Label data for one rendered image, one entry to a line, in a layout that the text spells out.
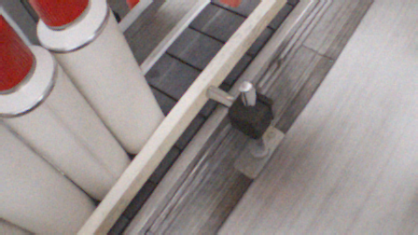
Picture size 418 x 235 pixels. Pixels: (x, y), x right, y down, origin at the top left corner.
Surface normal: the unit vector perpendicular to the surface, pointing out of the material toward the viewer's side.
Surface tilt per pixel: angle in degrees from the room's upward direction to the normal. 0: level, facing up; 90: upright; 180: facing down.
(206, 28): 0
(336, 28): 0
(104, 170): 90
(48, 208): 90
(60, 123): 90
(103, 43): 90
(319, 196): 0
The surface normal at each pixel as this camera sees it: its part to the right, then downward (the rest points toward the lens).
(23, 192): 0.86, 0.39
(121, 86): 0.71, 0.57
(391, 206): -0.10, -0.50
